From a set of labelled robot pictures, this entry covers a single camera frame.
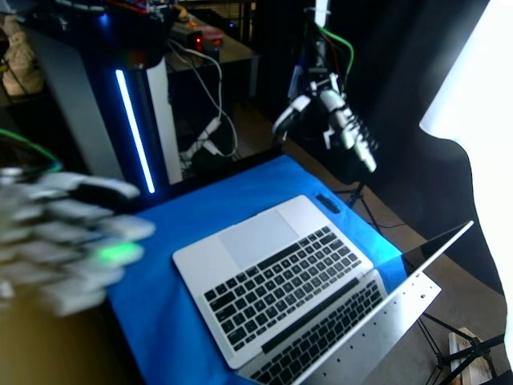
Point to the silver laptop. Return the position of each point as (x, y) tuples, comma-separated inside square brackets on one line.
[(256, 240)]

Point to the black backdrop curtain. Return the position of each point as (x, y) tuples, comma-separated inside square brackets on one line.
[(401, 80)]

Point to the thin black light stand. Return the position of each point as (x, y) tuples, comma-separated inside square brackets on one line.
[(358, 196)]

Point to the small black oblong object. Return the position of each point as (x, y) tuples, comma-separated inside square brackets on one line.
[(328, 203)]

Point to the grey side table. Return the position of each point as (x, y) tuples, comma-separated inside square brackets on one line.
[(236, 52)]

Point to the white power strip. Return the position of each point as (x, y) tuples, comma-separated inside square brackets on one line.
[(206, 132)]

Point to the bright white light panel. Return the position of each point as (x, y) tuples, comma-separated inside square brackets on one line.
[(481, 100)]

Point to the blue cloth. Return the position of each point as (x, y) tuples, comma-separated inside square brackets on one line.
[(200, 192)]

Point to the black power supply red display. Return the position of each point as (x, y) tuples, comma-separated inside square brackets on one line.
[(192, 38)]

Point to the robot body column with light strip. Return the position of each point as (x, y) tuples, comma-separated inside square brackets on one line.
[(160, 120)]

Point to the silver perforated metal plate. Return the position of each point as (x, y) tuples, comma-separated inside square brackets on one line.
[(401, 333)]

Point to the pale wooden block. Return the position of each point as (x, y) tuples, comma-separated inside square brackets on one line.
[(457, 345)]

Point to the black tripod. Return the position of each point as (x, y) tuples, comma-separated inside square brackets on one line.
[(481, 347)]

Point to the pale plush figure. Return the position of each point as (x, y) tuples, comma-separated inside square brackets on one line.
[(18, 60)]

